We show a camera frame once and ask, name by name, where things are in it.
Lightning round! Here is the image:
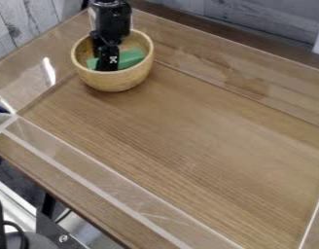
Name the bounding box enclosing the clear acrylic tray wall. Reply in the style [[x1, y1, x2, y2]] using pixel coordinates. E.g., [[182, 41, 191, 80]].
[[0, 4, 319, 249]]

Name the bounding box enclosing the green rectangular block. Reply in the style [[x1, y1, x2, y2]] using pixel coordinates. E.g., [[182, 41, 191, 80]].
[[85, 49, 146, 70]]

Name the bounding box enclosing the black metal bracket with screw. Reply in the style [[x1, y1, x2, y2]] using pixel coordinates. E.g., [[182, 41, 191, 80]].
[[36, 216, 89, 249]]

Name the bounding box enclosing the black cable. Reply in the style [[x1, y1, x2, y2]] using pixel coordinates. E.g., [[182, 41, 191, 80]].
[[1, 220, 29, 249]]

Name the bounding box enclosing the black table leg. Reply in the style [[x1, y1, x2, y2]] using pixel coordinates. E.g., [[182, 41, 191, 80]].
[[41, 194, 57, 219]]

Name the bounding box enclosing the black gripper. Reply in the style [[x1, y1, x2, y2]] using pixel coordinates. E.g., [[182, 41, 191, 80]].
[[91, 0, 132, 71]]

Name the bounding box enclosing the light wooden bowl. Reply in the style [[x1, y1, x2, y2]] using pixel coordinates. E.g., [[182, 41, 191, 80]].
[[71, 29, 155, 92]]

